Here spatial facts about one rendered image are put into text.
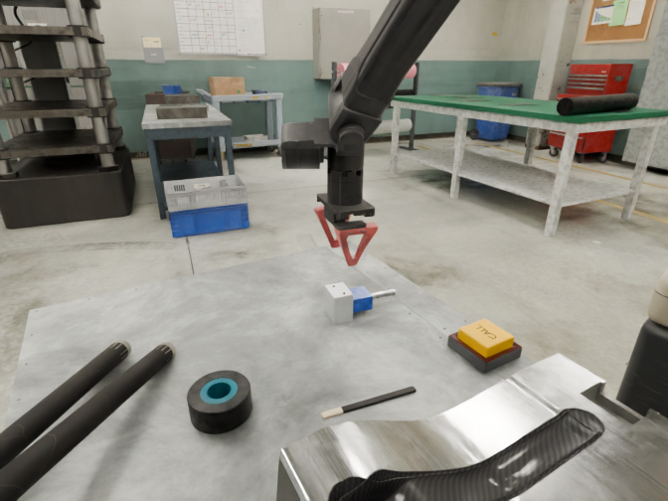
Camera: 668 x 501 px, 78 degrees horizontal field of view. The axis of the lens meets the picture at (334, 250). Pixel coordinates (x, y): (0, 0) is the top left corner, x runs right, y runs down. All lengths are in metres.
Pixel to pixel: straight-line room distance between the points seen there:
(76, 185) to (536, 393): 3.86
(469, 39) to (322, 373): 7.86
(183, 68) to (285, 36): 1.53
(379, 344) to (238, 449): 0.28
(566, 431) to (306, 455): 0.27
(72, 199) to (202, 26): 3.37
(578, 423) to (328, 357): 0.34
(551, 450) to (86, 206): 3.92
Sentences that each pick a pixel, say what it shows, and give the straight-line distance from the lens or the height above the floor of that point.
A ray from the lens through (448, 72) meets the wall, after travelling 8.07.
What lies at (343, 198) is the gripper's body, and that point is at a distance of 0.65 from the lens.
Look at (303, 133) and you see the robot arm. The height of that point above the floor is 1.13.
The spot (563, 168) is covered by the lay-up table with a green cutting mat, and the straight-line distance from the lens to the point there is 3.51.
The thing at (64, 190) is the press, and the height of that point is 0.28.
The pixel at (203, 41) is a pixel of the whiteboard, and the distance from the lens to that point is 6.58.
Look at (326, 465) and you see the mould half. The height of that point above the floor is 0.93.
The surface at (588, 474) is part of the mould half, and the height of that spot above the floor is 0.89.
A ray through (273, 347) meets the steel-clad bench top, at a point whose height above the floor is 0.80.
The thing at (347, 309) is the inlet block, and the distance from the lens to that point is 0.74.
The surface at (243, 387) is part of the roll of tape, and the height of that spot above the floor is 0.84.
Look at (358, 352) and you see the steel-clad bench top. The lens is 0.69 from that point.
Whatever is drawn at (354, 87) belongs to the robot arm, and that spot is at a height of 1.19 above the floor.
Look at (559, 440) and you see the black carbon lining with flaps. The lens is 0.50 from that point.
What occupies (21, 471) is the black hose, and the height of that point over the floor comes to 0.89.
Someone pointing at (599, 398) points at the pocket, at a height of 0.87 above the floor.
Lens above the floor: 1.22
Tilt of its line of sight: 24 degrees down
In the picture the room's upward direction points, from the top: straight up
